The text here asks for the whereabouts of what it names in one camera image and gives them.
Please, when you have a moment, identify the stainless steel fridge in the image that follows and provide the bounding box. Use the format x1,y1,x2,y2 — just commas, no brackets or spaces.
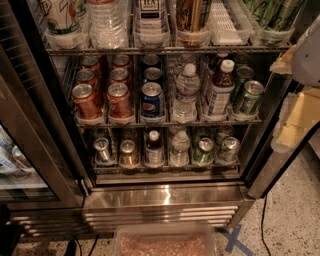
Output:
0,0,319,237

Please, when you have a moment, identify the water bottle bottom shelf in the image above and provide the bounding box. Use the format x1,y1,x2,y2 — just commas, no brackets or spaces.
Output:
169,130,190,167

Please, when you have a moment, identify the silver can bottom left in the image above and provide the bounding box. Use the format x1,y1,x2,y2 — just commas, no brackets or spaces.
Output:
93,138,111,162

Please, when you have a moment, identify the brown tea bottle bottom shelf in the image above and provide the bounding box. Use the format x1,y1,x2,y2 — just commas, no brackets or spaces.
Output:
146,130,163,166

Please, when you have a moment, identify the green tall can top right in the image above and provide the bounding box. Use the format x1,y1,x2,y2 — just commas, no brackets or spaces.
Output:
242,0,305,31

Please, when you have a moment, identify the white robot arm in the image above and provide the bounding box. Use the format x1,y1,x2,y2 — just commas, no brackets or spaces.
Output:
270,16,320,153

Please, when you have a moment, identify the green can right middle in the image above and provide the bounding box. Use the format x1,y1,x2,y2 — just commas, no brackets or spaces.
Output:
234,65,255,91

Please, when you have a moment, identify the clear water bottle middle shelf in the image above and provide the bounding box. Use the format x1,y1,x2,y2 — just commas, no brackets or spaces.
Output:
173,63,200,117

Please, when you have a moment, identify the brown tall can top shelf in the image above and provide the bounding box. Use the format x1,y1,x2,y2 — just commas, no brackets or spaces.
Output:
176,0,212,32

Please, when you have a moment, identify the blue pepsi can middle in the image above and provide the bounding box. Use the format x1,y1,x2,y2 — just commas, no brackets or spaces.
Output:
143,67,162,84

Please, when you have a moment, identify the white label bottle top shelf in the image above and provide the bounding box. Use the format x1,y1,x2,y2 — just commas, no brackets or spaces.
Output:
135,0,167,34

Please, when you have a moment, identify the empty white plastic tray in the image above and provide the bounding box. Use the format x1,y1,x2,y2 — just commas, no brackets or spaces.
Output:
208,0,252,46

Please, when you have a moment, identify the blue pepsi can front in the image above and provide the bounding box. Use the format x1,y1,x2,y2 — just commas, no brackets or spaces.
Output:
141,82,164,118

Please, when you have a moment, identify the red coke can left middle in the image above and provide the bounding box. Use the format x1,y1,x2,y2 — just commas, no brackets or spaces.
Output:
76,68,100,89

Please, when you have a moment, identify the clear plastic bin on floor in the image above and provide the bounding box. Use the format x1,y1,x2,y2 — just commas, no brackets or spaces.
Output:
112,222,217,256

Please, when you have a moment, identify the blue tape cross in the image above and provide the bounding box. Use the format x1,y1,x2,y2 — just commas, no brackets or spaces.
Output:
217,224,253,256

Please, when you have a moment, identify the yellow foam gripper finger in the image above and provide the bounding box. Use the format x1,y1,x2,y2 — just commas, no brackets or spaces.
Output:
271,87,320,153
269,45,296,75

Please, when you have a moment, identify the green can bottom shelf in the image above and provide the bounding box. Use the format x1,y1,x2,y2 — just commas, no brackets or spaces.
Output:
193,137,214,164

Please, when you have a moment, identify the green can right front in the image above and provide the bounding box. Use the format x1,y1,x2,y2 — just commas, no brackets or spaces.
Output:
233,80,264,115

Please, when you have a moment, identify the green can bottom right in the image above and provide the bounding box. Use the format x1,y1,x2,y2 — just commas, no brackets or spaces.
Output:
218,137,240,162

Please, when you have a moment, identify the red coke can left front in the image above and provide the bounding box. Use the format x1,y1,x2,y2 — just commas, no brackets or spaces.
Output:
72,83,102,120

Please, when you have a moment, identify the black power cable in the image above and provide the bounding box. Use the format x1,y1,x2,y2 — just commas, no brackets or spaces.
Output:
260,195,273,256

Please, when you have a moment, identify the gold can bottom shelf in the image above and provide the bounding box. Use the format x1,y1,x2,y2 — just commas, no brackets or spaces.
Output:
120,140,138,166

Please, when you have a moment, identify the blue pepsi can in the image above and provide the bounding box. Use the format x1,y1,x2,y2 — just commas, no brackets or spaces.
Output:
141,82,164,118
143,67,162,84

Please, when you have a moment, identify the brown tea bottle white cap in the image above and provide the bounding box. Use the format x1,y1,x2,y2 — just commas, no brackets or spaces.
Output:
205,59,235,116

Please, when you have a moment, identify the red coke can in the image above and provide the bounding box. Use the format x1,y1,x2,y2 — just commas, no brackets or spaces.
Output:
72,83,102,120
76,68,100,89
109,68,131,85
107,83,132,118

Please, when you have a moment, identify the large water bottle top shelf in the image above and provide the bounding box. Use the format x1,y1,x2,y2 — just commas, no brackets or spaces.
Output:
87,0,128,49

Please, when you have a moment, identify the glass fridge door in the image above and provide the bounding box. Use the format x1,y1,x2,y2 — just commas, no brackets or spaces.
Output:
0,47,83,211

